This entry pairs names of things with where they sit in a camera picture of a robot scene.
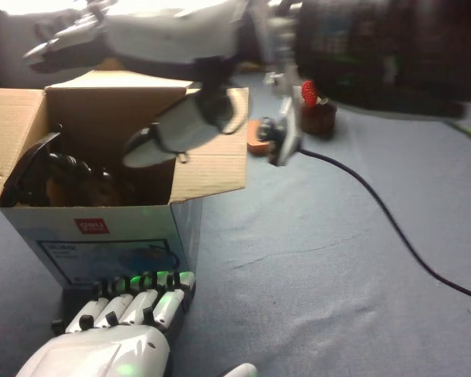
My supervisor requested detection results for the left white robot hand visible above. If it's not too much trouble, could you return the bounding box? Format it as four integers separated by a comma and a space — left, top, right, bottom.
13, 270, 260, 377

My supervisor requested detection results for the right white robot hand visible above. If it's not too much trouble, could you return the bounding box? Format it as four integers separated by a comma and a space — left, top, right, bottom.
21, 0, 247, 170

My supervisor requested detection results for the brown sprayer bottle black nozzle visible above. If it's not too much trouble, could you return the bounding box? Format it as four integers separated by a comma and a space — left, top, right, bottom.
0, 124, 135, 207

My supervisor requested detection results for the open cardboard box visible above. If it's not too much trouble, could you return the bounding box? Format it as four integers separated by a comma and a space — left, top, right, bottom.
0, 69, 250, 315

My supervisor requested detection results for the orange hexagon block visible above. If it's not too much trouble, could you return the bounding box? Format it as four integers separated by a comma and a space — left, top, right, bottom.
247, 119, 280, 156

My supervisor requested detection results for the toy chocolate strawberry cake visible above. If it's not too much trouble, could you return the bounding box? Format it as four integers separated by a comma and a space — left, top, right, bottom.
299, 80, 338, 135

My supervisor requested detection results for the black equipment rack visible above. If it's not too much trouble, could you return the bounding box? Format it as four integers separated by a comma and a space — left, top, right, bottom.
296, 0, 471, 118

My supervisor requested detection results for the grey table cloth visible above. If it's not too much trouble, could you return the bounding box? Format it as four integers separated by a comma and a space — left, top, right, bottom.
0, 62, 471, 377

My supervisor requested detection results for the black cable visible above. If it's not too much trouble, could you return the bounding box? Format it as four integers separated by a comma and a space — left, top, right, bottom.
298, 148, 471, 304

